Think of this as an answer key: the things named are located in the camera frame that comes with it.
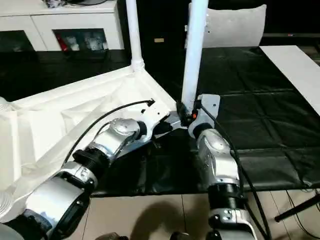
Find black stand leg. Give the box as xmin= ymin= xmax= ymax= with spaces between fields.
xmin=274 ymin=193 xmax=320 ymax=223

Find black bar red light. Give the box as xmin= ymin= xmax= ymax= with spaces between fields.
xmin=262 ymin=32 xmax=320 ymax=38

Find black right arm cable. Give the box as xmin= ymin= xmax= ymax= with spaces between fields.
xmin=194 ymin=99 xmax=273 ymax=240

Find white board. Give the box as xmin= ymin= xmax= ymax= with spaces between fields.
xmin=259 ymin=44 xmax=320 ymax=113

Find white cabinet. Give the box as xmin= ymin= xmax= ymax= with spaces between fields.
xmin=0 ymin=0 xmax=126 ymax=52

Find grey cushion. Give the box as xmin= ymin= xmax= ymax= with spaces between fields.
xmin=184 ymin=4 xmax=267 ymax=50

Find black mat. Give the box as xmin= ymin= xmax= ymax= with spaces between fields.
xmin=0 ymin=46 xmax=320 ymax=198

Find dark blue cabinet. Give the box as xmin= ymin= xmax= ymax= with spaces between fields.
xmin=117 ymin=0 xmax=191 ymax=71

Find dark grey bag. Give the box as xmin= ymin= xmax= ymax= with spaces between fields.
xmin=43 ymin=0 xmax=108 ymax=8

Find loose floor cables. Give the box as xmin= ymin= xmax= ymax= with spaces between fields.
xmin=284 ymin=188 xmax=320 ymax=236

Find white plastic table top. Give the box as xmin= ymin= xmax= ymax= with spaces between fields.
xmin=0 ymin=66 xmax=185 ymax=223

